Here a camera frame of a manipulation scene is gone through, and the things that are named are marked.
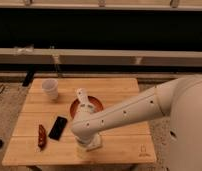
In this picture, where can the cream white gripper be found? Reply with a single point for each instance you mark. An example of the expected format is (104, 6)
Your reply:
(82, 143)

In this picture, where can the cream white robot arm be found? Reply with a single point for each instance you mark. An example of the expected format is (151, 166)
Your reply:
(179, 99)

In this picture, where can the black phone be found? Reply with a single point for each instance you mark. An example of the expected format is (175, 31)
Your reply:
(58, 128)

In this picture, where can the white tube in bowl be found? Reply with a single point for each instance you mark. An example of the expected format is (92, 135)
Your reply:
(83, 98)

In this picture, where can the orange bowl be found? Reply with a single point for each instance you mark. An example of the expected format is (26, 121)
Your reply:
(97, 103)

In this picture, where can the wooden table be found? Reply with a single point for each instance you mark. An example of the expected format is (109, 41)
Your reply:
(129, 144)

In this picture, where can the red chili pepper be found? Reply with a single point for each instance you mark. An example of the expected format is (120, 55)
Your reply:
(41, 137)

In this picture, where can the beige horizontal rail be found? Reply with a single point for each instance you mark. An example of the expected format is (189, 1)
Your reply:
(109, 57)

